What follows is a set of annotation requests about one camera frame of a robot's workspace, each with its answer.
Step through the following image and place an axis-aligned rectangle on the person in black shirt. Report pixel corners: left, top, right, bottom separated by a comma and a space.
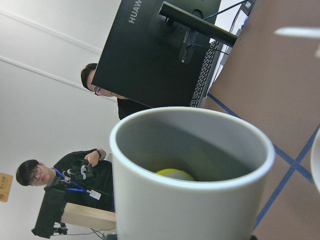
80, 63, 151, 120

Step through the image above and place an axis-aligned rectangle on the person with blue lanyard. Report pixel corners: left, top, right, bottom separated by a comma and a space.
16, 148, 115, 238

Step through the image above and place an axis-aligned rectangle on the black monitor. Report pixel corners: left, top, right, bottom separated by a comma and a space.
92, 0, 237, 108

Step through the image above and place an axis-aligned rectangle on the yellow lemon slice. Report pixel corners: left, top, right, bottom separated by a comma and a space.
156, 168, 195, 181

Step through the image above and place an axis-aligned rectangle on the wooden post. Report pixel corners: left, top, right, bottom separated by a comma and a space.
61, 202, 116, 230

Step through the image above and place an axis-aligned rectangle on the white mug with handle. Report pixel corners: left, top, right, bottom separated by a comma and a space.
109, 107, 275, 240

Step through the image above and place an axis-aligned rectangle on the black keyboard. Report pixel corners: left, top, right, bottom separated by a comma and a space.
190, 40, 223, 108

